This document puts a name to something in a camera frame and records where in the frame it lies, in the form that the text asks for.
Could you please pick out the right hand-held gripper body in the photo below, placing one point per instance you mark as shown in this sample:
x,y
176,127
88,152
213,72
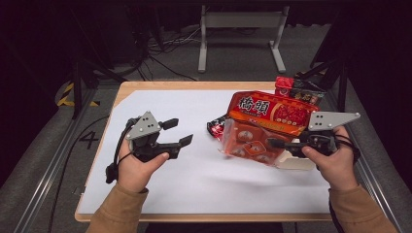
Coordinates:
x,y
330,120

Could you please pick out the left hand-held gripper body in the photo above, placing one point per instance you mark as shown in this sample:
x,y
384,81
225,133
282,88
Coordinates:
x,y
144,127

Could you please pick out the large orange seasoning packet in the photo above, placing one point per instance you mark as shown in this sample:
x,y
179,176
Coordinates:
x,y
259,129

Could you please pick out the white divided container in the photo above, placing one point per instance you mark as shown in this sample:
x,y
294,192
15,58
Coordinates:
x,y
294,164

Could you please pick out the large red black packet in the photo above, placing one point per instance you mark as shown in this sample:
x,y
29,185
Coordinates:
x,y
302,89

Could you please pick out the person's left hand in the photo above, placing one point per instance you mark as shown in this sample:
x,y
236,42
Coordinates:
x,y
134,171

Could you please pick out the person's right hand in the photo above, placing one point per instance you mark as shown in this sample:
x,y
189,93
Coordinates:
x,y
338,168

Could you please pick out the white table mat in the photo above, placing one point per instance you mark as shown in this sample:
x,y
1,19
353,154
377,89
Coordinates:
x,y
181,106

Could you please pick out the small red black packet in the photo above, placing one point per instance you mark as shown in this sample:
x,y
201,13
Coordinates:
x,y
216,126

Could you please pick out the black tripod stand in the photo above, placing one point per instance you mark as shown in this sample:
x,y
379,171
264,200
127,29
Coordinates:
x,y
77,87
341,87

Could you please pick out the wooden table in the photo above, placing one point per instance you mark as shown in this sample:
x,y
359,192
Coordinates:
x,y
194,85

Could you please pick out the aluminium floor rail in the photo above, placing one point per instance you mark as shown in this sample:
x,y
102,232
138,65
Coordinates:
x,y
48,174
372,168

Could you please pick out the white metal desk frame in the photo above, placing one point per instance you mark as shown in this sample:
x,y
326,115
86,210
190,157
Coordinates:
x,y
241,20

